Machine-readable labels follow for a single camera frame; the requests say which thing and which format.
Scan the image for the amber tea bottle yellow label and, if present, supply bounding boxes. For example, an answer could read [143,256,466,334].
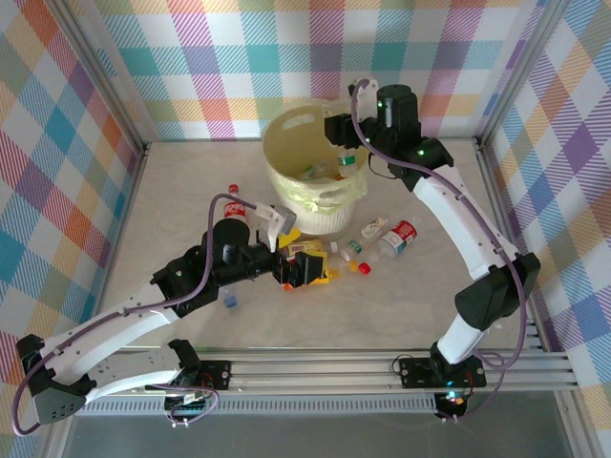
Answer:
[278,239,327,255]

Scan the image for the cola bottle red cap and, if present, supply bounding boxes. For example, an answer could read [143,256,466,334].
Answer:
[221,183,250,225]

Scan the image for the red white label bottle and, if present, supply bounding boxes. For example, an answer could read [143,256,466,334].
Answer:
[366,219,419,264]

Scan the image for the cream plastic waste bin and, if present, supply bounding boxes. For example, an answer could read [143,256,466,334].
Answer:
[261,96,369,236]

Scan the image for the yellow-green bin liner bag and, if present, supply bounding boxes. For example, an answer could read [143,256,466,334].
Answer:
[266,161,369,217]

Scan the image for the small white yogurt bottle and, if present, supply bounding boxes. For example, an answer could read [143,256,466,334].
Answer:
[361,217,390,239]

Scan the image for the green terminal circuit board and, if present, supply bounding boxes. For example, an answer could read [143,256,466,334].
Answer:
[164,393,211,421]

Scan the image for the circuit board with lit LEDs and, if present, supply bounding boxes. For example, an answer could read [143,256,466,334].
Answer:
[432,389,473,422]

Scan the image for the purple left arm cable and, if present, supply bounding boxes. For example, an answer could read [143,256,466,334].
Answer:
[11,193,262,436]

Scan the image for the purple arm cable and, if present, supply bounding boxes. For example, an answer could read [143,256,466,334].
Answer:
[11,193,262,436]
[349,83,530,424]

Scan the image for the wide aluminium base rail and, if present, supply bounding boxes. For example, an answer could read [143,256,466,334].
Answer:
[102,347,577,393]

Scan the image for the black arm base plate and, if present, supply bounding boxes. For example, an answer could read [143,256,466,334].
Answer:
[198,360,234,390]
[399,357,487,388]

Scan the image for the aluminium corner post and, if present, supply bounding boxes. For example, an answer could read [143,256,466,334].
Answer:
[472,0,581,152]
[47,0,149,154]

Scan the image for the aluminium side rail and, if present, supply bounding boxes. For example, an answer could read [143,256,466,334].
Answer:
[95,142,150,325]
[474,140,550,354]

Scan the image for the grey slotted cable duct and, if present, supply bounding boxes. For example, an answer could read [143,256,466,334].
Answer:
[83,399,440,416]

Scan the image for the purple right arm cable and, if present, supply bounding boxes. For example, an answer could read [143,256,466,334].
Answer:
[349,83,530,424]

